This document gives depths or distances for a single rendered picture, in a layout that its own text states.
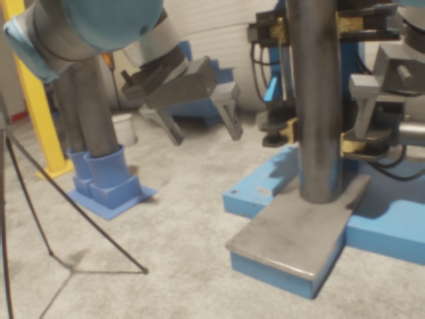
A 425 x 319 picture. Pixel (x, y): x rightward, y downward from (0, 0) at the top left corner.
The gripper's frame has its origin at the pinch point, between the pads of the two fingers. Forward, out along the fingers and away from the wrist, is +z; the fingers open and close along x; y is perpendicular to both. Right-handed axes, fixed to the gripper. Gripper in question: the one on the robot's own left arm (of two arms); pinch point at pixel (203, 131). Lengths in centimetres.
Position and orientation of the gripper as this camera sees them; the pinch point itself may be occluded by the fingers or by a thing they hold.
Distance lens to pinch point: 55.5
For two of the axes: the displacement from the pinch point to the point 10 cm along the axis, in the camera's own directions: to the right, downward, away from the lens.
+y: 3.4, -7.2, 6.0
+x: -8.4, 0.5, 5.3
